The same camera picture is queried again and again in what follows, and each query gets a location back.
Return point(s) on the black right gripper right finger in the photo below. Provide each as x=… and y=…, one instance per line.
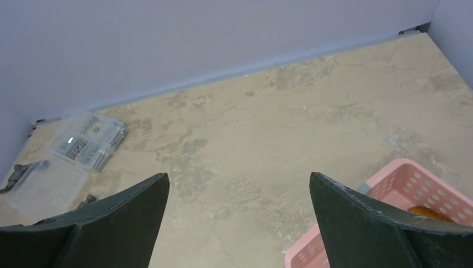
x=360, y=231

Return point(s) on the clear plastic screw box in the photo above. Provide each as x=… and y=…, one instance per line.
x=82, y=145

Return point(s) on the pink plastic basket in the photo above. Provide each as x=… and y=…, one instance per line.
x=402, y=183

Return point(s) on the orange fake fruit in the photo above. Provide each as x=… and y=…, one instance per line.
x=429, y=213

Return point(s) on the small black handled hammer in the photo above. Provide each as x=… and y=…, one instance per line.
x=89, y=199

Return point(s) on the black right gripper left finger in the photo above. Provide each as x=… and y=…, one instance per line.
x=117, y=231

